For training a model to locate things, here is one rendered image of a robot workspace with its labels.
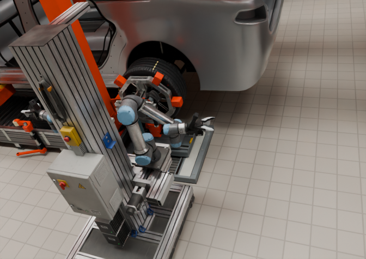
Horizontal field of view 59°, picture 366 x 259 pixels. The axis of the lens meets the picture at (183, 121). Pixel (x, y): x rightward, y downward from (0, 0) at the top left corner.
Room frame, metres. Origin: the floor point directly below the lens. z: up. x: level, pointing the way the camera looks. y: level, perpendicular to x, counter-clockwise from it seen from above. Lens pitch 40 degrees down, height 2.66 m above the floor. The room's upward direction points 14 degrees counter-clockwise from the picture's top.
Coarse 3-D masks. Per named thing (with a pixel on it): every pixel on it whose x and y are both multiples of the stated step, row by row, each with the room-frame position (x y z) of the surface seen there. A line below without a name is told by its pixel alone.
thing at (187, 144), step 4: (188, 136) 2.74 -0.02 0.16; (192, 136) 2.72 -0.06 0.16; (196, 136) 2.78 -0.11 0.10; (184, 140) 2.71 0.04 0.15; (188, 140) 2.69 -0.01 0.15; (192, 140) 2.66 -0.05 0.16; (184, 144) 2.64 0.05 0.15; (188, 144) 2.62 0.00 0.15; (192, 144) 2.64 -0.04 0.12; (172, 148) 2.62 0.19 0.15; (176, 148) 2.60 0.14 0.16; (180, 148) 2.58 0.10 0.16; (184, 148) 2.56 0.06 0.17; (188, 148) 2.54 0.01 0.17; (172, 152) 2.57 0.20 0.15; (176, 152) 2.55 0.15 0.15; (180, 152) 2.53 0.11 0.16; (184, 152) 2.51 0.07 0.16; (188, 152) 2.52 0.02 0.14; (184, 156) 2.51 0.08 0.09; (188, 156) 2.49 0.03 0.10
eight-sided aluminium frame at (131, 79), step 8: (128, 80) 2.65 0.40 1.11; (136, 80) 2.61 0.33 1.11; (144, 80) 2.57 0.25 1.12; (160, 88) 2.51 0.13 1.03; (120, 96) 2.72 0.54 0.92; (168, 96) 2.48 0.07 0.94; (168, 104) 2.50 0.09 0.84; (168, 112) 2.51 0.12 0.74; (144, 120) 2.64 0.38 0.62; (152, 120) 2.61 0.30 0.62
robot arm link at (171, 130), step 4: (164, 124) 1.72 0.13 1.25; (168, 124) 1.71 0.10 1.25; (172, 124) 1.70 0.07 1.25; (176, 124) 1.69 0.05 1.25; (164, 128) 1.69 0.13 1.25; (168, 128) 1.68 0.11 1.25; (172, 128) 1.67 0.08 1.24; (176, 128) 1.66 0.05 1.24; (164, 132) 1.67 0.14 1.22; (168, 132) 1.67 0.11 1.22; (172, 132) 1.66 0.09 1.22; (176, 132) 1.65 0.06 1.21; (172, 136) 1.66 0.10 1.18
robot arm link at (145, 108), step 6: (126, 96) 1.85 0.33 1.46; (132, 96) 1.85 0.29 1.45; (138, 102) 1.84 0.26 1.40; (144, 102) 1.86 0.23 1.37; (138, 108) 1.83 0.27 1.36; (144, 108) 1.83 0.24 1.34; (150, 108) 1.84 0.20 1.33; (150, 114) 1.82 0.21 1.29; (156, 114) 1.82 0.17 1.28; (162, 114) 1.84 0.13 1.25; (156, 120) 1.82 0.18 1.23; (162, 120) 1.81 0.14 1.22; (168, 120) 1.81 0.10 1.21; (174, 120) 1.84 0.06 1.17
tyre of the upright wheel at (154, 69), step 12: (144, 60) 2.83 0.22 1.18; (156, 60) 2.80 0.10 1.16; (132, 72) 2.72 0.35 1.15; (144, 72) 2.66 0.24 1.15; (156, 72) 2.63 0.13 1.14; (168, 72) 2.67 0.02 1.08; (168, 84) 2.57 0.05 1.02; (180, 84) 2.64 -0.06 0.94; (180, 96) 2.55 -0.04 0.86; (180, 108) 2.56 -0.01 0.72
